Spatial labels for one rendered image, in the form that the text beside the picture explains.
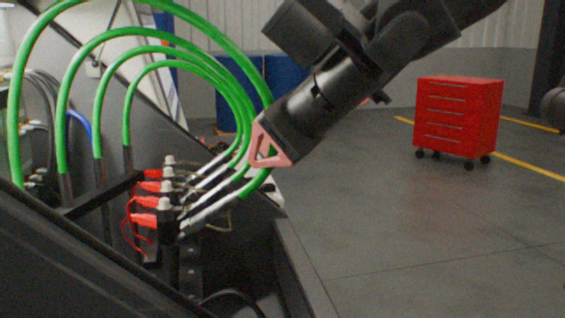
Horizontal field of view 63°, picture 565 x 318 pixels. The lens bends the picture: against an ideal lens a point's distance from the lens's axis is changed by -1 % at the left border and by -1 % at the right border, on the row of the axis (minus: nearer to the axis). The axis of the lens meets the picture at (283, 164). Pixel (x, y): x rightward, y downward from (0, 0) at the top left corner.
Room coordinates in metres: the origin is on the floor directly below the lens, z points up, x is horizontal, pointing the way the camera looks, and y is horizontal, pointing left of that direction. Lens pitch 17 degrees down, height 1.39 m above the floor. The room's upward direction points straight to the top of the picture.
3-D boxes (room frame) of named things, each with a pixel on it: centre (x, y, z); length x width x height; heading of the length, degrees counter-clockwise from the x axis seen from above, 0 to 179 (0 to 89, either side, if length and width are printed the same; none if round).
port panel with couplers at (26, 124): (0.84, 0.49, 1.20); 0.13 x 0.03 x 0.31; 11
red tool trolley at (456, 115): (4.68, -1.77, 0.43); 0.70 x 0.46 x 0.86; 41
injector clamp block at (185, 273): (0.78, 0.20, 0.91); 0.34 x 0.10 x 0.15; 11
